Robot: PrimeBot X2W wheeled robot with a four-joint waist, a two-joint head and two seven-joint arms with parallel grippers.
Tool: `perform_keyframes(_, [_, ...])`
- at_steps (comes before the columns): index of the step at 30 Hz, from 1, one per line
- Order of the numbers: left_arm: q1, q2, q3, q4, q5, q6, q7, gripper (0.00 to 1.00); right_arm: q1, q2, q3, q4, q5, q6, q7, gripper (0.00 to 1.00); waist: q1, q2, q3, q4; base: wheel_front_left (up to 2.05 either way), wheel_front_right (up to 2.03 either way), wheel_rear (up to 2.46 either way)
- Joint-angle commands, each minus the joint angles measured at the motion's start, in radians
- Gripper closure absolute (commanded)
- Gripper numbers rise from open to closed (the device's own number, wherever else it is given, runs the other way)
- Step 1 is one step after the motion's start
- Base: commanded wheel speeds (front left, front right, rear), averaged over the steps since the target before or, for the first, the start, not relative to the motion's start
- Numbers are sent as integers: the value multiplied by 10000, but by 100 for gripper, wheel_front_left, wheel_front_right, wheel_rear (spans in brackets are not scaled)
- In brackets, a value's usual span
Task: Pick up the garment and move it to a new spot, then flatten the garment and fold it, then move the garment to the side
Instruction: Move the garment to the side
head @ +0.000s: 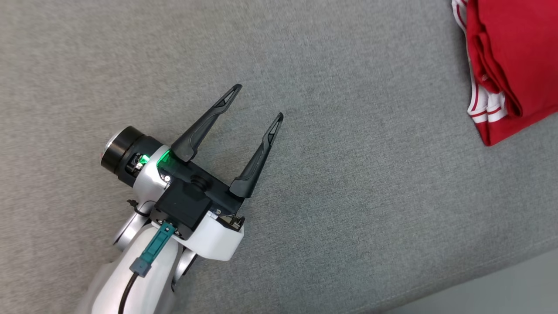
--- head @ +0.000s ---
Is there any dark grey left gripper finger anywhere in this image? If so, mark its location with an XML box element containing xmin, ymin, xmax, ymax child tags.
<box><xmin>229</xmin><ymin>112</ymin><xmax>284</xmax><ymax>199</ymax></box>
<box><xmin>171</xmin><ymin>84</ymin><xmax>243</xmax><ymax>163</ymax></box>

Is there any teal left camera cable plug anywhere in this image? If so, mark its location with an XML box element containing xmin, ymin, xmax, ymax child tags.
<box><xmin>129</xmin><ymin>222</ymin><xmax>176</xmax><ymax>278</ymax></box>

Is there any red Bulls jersey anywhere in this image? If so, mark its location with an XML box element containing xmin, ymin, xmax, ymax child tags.
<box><xmin>451</xmin><ymin>0</ymin><xmax>558</xmax><ymax>147</ymax></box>

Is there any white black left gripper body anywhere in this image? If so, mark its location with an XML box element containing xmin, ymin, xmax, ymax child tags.
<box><xmin>101</xmin><ymin>126</ymin><xmax>245</xmax><ymax>262</ymax></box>

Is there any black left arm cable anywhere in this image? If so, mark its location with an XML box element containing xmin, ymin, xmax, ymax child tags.
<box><xmin>117</xmin><ymin>270</ymin><xmax>143</xmax><ymax>314</ymax></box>

